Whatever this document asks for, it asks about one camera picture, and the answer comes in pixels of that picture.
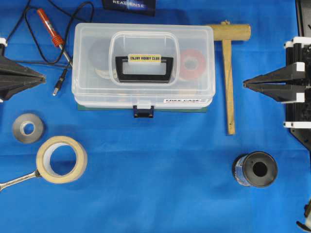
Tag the black wire spool outside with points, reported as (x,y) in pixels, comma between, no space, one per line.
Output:
(256,169)

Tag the dark blue box latch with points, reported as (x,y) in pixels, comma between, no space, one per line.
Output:
(143,113)

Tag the black white object corner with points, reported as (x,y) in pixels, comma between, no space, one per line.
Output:
(307,214)

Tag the black aluminium frame rail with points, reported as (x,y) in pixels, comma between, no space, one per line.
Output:
(303,15)

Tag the wooden mallet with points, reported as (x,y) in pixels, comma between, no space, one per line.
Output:
(225,32)

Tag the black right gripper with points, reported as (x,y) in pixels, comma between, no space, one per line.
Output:
(297,92)

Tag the red tape roll in box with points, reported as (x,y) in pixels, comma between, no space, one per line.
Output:
(192,66)

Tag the dark RealSense box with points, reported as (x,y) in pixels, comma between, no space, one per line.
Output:
(143,7)

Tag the steel wrench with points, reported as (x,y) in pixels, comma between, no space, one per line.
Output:
(34,174)

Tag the orange handled soldering iron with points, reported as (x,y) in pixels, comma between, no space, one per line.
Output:
(55,36)

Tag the blue cloth table cover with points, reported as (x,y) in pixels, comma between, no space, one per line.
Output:
(171,173)

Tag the black spool in box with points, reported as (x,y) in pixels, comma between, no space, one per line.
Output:
(99,57)

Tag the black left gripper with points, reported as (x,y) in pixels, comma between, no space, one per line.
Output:
(12,69)

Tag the clear plastic tool box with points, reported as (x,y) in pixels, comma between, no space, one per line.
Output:
(90,90)

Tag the grey tape roll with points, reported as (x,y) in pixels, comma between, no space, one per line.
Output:
(28,128)

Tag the beige masking tape roll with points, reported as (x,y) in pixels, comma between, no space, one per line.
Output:
(43,160)

